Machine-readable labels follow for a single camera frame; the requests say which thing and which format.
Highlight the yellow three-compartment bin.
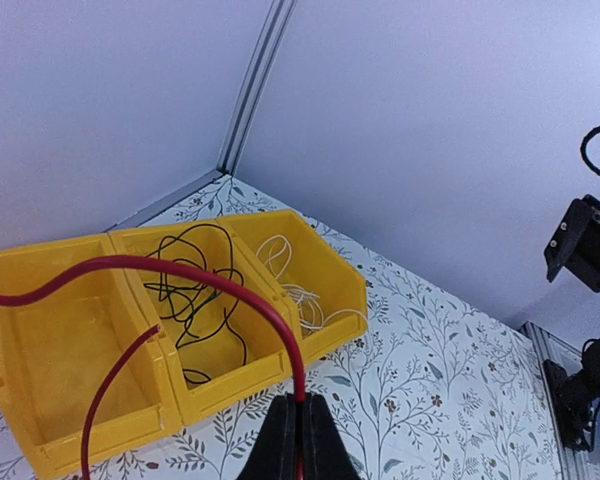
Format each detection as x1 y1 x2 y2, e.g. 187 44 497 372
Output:
0 210 367 479

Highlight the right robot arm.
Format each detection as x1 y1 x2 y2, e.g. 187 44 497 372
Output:
543 125 600 452

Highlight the red cable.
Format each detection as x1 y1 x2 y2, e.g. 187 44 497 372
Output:
0 254 309 480

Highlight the white cable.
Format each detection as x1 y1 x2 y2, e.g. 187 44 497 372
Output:
254 234 369 337

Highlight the floral table mat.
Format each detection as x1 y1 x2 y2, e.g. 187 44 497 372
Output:
0 174 562 479

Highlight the aluminium front rail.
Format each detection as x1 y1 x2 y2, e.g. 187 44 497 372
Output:
521 322 600 479

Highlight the right aluminium frame post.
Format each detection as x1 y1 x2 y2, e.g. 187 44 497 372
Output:
217 0 297 175

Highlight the black cable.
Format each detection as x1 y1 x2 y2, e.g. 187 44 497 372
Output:
142 224 249 386

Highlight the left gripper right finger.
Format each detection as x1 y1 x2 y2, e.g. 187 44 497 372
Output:
302 394 360 480

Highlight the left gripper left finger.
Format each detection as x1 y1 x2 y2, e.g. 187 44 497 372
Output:
237 394 297 480

